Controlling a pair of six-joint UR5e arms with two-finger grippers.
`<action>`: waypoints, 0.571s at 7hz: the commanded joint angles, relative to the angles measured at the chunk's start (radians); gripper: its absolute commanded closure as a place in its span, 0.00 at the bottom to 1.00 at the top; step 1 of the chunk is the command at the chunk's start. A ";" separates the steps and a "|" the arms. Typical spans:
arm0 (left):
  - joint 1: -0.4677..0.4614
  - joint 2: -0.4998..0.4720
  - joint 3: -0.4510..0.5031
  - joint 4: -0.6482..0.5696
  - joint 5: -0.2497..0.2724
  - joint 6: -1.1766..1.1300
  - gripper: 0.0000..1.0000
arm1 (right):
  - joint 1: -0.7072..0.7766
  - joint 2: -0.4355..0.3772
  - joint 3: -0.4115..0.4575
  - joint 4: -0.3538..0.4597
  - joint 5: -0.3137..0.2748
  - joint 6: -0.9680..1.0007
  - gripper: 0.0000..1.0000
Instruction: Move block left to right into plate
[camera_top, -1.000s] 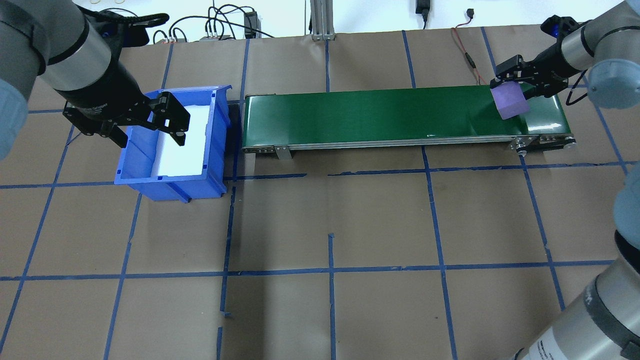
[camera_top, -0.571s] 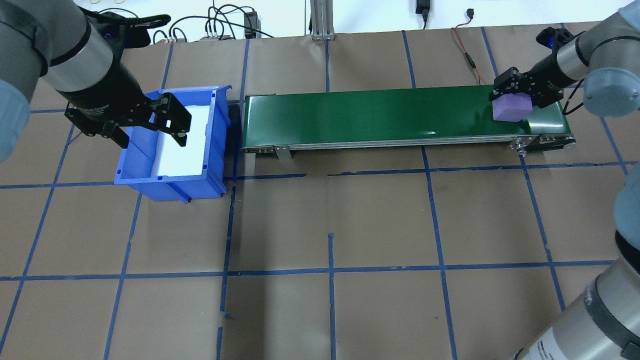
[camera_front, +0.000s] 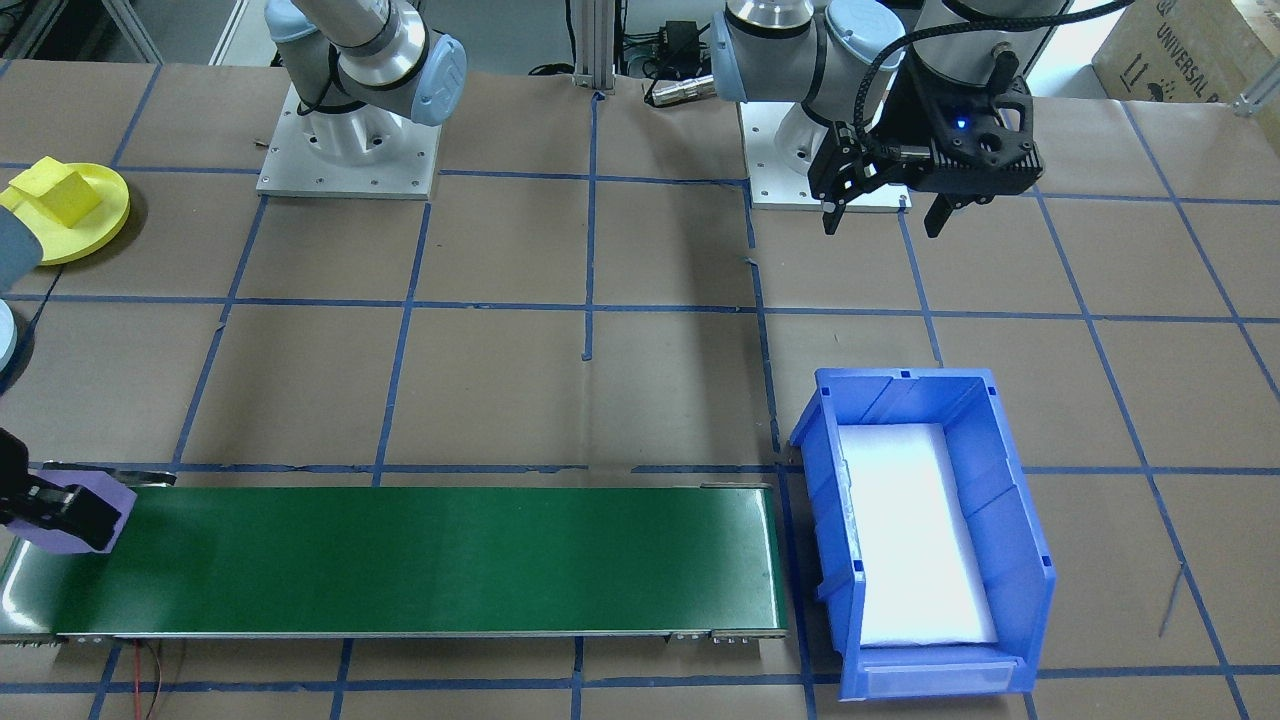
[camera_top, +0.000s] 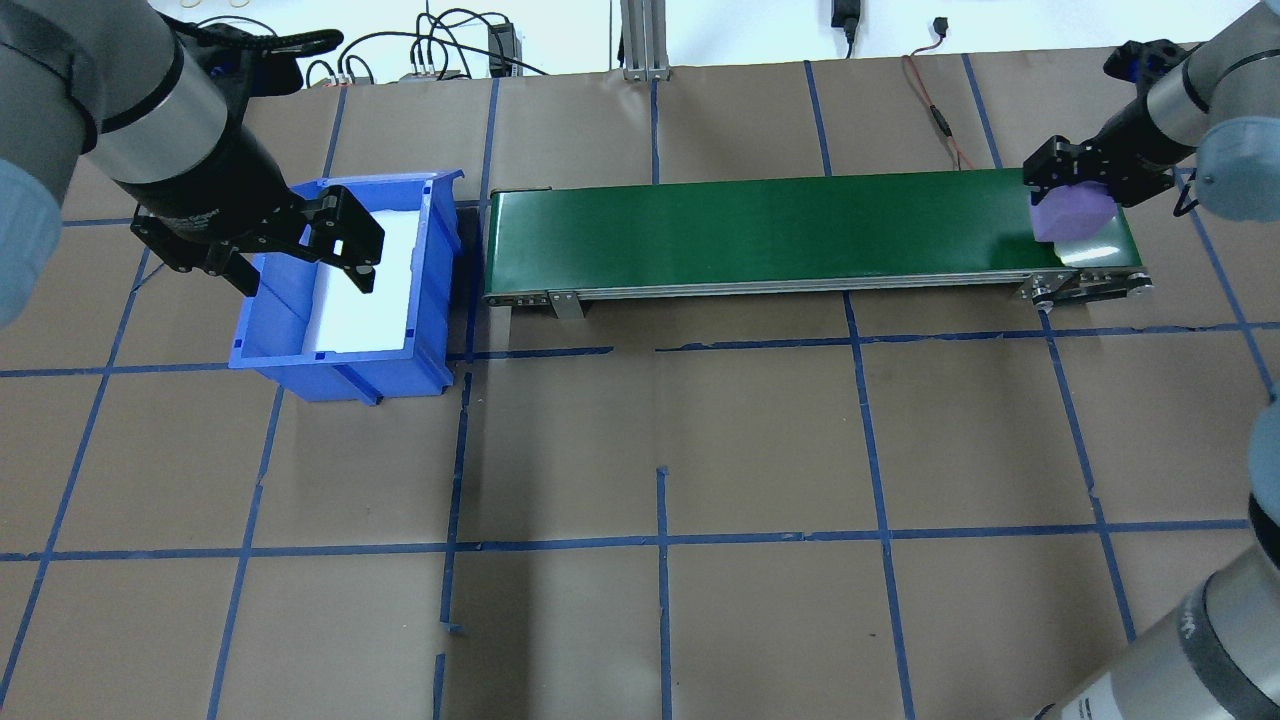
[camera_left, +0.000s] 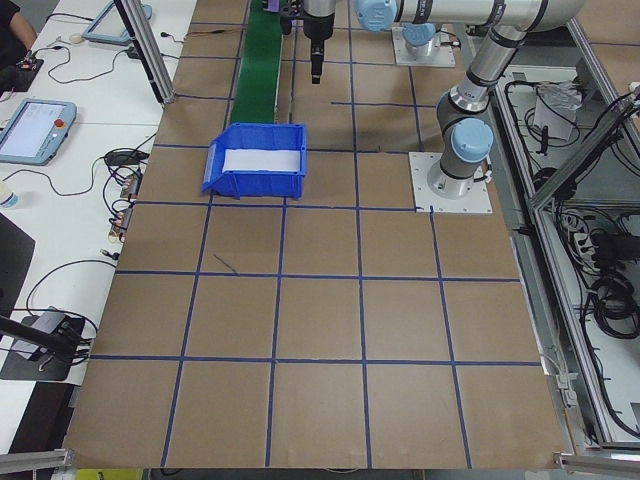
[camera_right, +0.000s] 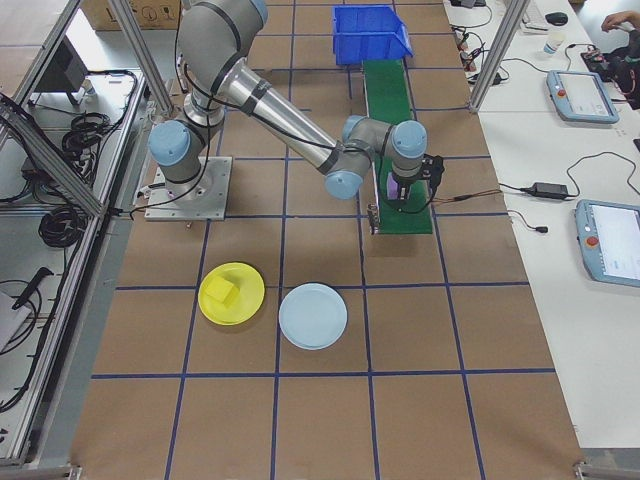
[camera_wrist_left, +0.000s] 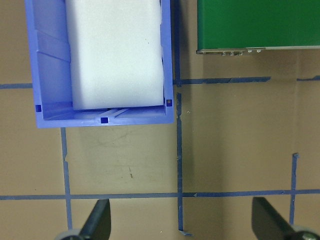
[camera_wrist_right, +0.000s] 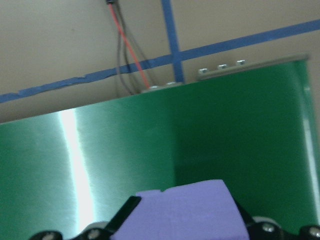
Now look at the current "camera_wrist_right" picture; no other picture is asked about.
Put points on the purple foam block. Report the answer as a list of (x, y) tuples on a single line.
[(180, 215)]

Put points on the green conveyor belt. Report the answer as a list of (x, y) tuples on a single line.
[(200, 125)]

